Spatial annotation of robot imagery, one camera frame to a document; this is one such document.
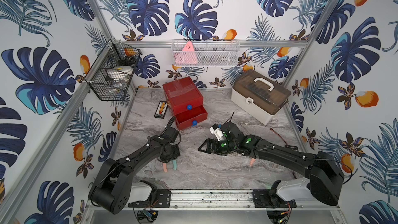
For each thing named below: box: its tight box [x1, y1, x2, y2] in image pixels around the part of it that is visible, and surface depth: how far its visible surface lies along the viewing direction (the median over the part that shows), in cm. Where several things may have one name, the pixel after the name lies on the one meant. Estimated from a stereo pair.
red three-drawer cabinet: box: [162, 76, 209, 131], surface depth 92 cm
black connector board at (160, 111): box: [153, 100, 168, 119], surface depth 109 cm
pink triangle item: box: [175, 40, 198, 65], surface depth 92 cm
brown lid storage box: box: [230, 69, 292, 125], surface depth 97 cm
